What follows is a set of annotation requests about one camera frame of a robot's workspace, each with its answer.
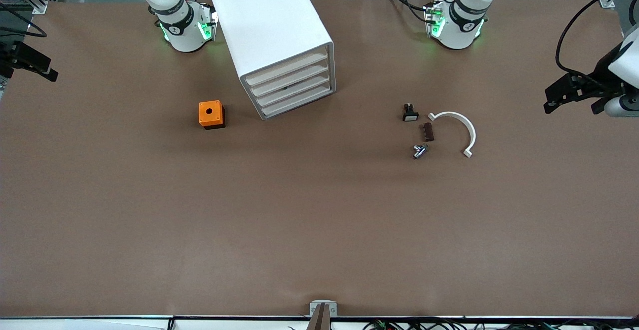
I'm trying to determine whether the white curved plastic clamp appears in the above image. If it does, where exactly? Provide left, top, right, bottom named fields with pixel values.
left=428, top=111, right=477, bottom=158

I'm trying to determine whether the orange box with hole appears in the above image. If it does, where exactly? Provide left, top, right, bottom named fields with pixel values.
left=198, top=100, right=226, bottom=130

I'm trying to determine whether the brown table cover sheet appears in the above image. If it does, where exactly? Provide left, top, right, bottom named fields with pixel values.
left=0, top=0, right=639, bottom=318

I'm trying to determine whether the brown tapered bar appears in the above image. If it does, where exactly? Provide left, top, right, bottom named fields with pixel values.
left=306, top=303, right=332, bottom=330

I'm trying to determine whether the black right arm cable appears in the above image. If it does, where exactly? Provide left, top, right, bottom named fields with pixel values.
left=0, top=3, right=48, bottom=38

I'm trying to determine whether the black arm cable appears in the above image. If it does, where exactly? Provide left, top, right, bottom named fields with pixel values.
left=555, top=0, right=639, bottom=78
left=0, top=3, right=48, bottom=38

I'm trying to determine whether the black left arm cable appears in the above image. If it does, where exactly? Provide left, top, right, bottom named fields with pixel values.
left=555, top=0, right=639, bottom=78

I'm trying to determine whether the tangled black cable bundle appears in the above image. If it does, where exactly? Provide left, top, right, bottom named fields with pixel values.
left=287, top=318, right=639, bottom=330

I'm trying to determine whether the grey metal table bracket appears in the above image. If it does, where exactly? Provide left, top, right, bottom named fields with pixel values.
left=309, top=300, right=338, bottom=317

